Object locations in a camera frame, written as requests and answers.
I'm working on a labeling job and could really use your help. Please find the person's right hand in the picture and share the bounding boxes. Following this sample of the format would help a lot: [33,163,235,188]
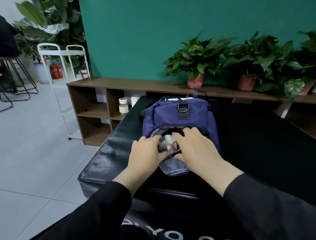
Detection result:
[171,127,230,183]

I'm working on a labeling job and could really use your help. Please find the person's left hand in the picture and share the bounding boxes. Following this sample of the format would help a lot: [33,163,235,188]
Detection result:
[126,135,170,189]

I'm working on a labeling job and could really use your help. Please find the clear bottle silver cap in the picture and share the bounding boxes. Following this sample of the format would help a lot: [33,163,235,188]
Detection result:
[158,134,180,154]

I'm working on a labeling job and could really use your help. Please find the navy blue bag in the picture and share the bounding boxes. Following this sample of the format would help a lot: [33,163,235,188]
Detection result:
[139,89,222,177]

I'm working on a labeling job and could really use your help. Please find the person's left forearm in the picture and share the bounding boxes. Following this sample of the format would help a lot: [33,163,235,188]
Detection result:
[30,170,149,240]

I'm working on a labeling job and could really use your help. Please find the person's right forearm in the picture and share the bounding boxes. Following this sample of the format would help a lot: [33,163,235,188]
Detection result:
[205,163,316,240]

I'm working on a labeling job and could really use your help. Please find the small white-lidded jar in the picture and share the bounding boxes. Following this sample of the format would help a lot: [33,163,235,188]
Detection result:
[118,97,129,115]

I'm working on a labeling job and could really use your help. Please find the black leather bench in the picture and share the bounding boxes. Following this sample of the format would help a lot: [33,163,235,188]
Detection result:
[77,95,316,240]

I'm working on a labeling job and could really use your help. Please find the wooden shelf cabinet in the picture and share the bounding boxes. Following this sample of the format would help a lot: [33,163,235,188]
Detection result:
[66,77,316,147]

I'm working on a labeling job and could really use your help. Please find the green plant in red pot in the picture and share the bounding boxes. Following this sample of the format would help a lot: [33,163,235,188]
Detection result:
[163,32,238,90]
[222,31,294,92]

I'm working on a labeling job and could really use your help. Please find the red bottle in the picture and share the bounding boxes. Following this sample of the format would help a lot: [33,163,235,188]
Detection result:
[49,60,65,80]

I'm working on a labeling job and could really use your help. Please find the green plant in white pot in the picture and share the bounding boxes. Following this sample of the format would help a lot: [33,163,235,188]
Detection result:
[281,31,316,100]

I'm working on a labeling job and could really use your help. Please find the white wheeled cart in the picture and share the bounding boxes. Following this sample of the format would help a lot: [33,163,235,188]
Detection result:
[37,43,92,140]

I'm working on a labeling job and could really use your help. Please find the wooden top black stool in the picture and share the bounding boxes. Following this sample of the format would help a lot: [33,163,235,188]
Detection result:
[0,55,39,113]

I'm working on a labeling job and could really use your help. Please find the white metal rack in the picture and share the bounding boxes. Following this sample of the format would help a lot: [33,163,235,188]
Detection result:
[12,0,87,75]

